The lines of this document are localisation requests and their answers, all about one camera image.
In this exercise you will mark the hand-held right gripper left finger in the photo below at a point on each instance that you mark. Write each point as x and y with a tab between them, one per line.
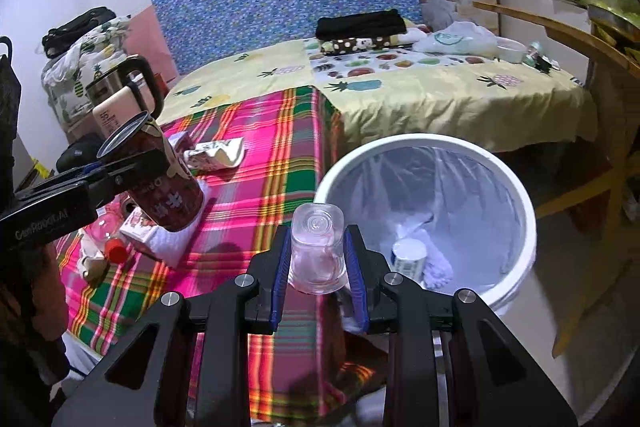
280	279

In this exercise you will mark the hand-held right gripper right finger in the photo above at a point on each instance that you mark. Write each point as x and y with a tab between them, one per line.
357	279

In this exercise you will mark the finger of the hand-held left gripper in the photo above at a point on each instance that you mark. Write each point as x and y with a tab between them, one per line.
135	172

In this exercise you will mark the red drink can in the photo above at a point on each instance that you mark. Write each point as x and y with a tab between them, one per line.
165	187

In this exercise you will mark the clear plastic cup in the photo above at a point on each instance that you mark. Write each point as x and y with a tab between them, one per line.
317	252

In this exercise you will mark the white paper tissue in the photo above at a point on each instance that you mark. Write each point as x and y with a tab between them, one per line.
172	249

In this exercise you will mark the printed carton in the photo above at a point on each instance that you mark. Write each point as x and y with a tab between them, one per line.
220	154

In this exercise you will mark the white trash bin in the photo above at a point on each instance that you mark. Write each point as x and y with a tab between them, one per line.
475	207

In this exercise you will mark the person's left forearm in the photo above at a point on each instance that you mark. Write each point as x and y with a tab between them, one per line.
30	307

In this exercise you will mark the small white cup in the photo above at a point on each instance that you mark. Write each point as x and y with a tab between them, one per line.
407	257

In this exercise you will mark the brown box with label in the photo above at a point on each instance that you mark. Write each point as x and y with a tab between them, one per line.
140	227

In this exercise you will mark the black case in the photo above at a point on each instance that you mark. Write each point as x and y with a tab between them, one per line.
75	154

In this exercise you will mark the beige box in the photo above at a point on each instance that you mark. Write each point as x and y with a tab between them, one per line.
117	109

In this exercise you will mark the red-capped plastic bottle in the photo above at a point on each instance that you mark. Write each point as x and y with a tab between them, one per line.
114	251

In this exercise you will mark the plaid pink green cloth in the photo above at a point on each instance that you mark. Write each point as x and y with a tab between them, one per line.
250	187

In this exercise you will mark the pineapple print bundle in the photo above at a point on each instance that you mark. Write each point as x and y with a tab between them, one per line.
70	77

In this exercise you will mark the black bag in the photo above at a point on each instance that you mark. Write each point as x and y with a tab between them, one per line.
75	27

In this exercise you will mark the yellow pineapple bedsheet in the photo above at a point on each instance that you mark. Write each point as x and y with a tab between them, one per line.
450	107

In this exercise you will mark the fruit print cloth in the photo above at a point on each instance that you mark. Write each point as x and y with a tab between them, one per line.
360	64

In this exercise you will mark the brown polka dot cloth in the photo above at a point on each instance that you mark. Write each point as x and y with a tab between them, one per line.
355	43

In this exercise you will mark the black folded cloth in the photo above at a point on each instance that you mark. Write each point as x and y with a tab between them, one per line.
360	24

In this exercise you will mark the white plastic bag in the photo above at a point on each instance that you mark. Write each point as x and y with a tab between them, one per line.
455	39

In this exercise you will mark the white bowl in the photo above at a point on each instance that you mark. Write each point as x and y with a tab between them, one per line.
510	52

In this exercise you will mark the small bottle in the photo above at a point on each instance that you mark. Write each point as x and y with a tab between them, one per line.
533	53

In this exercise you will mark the small black item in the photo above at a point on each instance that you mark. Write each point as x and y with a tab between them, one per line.
547	64

